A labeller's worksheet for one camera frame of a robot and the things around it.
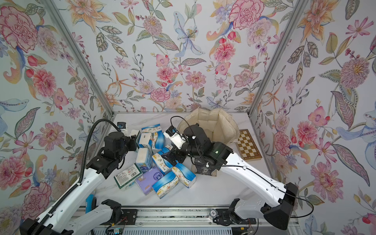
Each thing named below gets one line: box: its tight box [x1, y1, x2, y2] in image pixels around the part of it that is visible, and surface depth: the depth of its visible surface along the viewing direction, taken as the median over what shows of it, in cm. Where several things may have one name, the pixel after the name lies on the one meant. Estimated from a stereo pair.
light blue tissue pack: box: [135, 147, 154, 174], surface depth 84 cm
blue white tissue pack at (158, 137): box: [141, 123, 166, 150], surface depth 99 cm
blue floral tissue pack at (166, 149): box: [157, 143, 174, 156], surface depth 92 cm
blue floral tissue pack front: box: [151, 170, 180, 200], surface depth 78 cm
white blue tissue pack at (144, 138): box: [138, 132, 153, 148], surface depth 93 cm
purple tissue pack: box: [135, 165, 165, 196], surface depth 83 cm
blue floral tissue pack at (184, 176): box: [171, 162, 197, 189], surface depth 82 cm
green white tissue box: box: [113, 163, 143, 191], surface depth 84 cm
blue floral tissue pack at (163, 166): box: [151, 152, 174, 175], surface depth 85 cm
